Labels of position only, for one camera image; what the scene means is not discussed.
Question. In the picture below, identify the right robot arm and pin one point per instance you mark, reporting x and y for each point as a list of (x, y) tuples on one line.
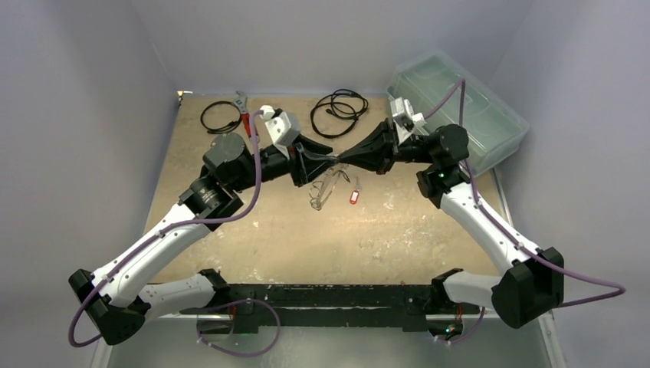
[(529, 282)]

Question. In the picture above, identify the aluminium frame rail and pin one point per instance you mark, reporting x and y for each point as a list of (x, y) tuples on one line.
[(192, 340)]

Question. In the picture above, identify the large metal keyring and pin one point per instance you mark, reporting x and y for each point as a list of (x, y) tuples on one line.
[(322, 188)]

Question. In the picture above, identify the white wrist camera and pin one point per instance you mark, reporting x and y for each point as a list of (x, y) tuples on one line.
[(407, 122), (283, 127)]

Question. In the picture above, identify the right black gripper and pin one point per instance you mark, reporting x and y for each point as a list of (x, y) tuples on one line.
[(388, 149)]

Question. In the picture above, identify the red tagged key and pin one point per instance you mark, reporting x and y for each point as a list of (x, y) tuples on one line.
[(354, 196)]

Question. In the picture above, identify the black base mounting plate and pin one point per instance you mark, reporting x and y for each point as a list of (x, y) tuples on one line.
[(403, 306)]

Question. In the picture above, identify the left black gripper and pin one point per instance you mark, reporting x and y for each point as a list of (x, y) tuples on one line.
[(309, 159)]

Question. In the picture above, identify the red handled adjustable wrench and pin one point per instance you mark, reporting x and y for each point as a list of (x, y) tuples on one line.
[(240, 103)]

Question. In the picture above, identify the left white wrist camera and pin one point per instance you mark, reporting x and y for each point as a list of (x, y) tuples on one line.
[(283, 127)]

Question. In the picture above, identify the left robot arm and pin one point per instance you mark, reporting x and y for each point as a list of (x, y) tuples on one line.
[(120, 297)]

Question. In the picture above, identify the clear plastic storage box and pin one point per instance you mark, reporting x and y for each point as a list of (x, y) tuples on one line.
[(440, 88)]

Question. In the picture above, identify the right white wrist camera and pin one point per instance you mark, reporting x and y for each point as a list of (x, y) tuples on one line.
[(407, 122)]

